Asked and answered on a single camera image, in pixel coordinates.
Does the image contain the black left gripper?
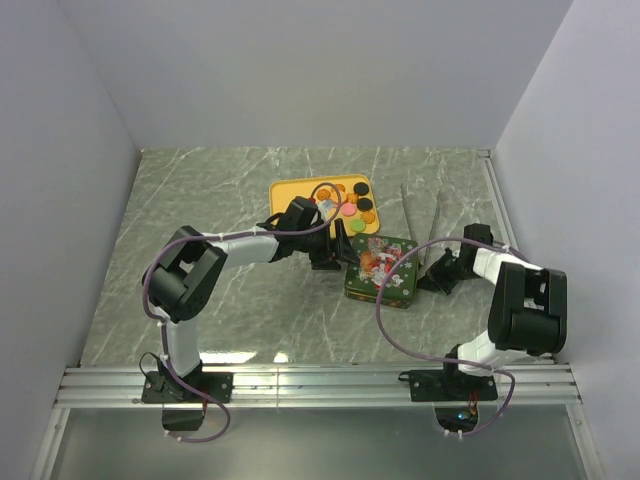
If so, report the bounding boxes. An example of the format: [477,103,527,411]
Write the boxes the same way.
[296,219,360,271]

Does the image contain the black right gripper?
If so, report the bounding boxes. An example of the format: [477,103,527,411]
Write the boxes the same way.
[414,248,479,296]

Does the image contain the gold tin lid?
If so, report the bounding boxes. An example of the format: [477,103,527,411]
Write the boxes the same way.
[344,233,419,309]

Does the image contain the metal tongs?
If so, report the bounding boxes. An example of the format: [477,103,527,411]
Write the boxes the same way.
[399,182,449,279]

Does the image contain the green christmas cookie tin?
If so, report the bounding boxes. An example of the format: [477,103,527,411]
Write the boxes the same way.
[343,284,416,311]

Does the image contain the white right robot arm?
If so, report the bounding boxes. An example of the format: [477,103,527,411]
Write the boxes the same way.
[417,223,568,399]

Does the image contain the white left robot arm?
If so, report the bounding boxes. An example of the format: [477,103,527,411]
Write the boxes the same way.
[143,196,359,402]

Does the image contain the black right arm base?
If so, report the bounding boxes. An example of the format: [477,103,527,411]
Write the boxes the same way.
[397,369,498,403]

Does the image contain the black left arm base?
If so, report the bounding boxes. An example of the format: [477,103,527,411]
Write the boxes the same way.
[141,370,234,404]

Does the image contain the green sandwich cookie right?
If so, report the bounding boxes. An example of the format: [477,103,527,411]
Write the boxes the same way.
[349,218,367,233]

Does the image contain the swirl butter cookie right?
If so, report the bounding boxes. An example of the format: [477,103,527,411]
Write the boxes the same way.
[360,211,376,224]

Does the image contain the swirl butter cookie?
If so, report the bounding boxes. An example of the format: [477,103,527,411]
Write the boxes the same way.
[316,188,331,202]
[360,211,376,224]

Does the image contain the pink sandwich cookie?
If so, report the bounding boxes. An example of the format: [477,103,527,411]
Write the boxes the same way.
[341,203,357,216]

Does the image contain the yellow plastic tray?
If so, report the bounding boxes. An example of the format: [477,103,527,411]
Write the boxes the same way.
[269,174,380,237]

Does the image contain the black sandwich cookie lower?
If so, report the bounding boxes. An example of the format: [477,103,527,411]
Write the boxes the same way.
[356,197,373,212]

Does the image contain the black sandwich cookie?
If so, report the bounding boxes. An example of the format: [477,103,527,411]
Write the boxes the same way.
[353,182,370,196]
[356,197,373,212]

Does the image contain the swirl butter cookie top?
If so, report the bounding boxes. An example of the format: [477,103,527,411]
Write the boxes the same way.
[316,188,331,202]

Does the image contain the black sandwich cookie upper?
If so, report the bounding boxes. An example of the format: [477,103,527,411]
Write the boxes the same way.
[353,182,370,196]

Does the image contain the aluminium mounting rail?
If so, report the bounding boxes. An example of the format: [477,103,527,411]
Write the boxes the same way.
[54,362,582,409]

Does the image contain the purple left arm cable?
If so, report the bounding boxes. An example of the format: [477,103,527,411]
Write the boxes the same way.
[141,183,344,445]

